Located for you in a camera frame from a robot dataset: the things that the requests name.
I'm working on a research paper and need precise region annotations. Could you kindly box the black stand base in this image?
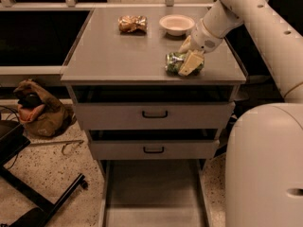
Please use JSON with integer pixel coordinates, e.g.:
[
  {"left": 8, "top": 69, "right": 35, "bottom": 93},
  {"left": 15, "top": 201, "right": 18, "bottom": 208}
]
[{"left": 0, "top": 120, "right": 88, "bottom": 227}]

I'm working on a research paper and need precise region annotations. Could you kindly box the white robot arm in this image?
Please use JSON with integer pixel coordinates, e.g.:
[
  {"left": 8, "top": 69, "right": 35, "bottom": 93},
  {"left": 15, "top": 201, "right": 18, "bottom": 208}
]
[{"left": 182, "top": 0, "right": 303, "bottom": 227}]

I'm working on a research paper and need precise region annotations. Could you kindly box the bottom drawer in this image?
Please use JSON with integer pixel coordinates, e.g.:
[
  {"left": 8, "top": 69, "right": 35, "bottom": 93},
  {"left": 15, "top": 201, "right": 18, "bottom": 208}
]
[{"left": 98, "top": 160, "right": 210, "bottom": 227}]

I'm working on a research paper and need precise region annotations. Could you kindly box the drawer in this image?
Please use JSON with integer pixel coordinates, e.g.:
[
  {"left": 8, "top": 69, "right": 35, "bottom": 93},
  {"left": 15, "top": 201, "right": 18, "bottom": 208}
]
[
  {"left": 69, "top": 86, "right": 235, "bottom": 131},
  {"left": 98, "top": 160, "right": 210, "bottom": 227},
  {"left": 88, "top": 129, "right": 220, "bottom": 160}
]

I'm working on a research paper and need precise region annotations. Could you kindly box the strap on floor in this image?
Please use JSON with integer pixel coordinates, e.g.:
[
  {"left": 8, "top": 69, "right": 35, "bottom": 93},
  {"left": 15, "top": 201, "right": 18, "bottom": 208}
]
[{"left": 27, "top": 139, "right": 85, "bottom": 156}]

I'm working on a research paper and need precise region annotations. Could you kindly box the crushed green can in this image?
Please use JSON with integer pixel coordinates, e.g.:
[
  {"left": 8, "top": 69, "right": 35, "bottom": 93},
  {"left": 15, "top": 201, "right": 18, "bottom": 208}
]
[{"left": 165, "top": 51, "right": 205, "bottom": 75}]

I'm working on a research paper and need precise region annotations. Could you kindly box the middle drawer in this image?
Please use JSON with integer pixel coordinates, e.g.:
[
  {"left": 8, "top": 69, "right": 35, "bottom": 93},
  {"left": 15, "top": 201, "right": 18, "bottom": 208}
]
[{"left": 88, "top": 129, "right": 220, "bottom": 160}]

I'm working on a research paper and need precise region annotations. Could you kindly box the top drawer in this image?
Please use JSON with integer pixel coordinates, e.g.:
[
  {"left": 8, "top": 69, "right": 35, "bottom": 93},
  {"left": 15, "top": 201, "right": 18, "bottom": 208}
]
[{"left": 69, "top": 86, "right": 235, "bottom": 131}]

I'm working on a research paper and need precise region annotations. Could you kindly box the white bowl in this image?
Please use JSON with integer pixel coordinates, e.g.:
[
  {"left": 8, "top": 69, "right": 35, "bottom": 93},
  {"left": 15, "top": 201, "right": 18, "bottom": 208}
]
[{"left": 159, "top": 14, "right": 195, "bottom": 36}]

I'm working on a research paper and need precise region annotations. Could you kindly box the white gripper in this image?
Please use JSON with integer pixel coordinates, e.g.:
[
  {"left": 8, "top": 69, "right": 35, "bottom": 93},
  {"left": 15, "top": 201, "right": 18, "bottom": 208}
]
[{"left": 178, "top": 20, "right": 223, "bottom": 77}]

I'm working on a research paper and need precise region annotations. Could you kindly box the brown bag on floor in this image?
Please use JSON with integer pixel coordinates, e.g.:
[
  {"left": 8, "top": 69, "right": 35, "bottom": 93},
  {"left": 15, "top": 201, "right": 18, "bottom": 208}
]
[{"left": 13, "top": 79, "right": 73, "bottom": 137}]

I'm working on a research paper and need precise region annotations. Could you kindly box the grey drawer cabinet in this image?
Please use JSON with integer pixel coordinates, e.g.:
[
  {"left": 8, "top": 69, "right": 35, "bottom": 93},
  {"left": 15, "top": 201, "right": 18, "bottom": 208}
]
[{"left": 60, "top": 6, "right": 247, "bottom": 227}]

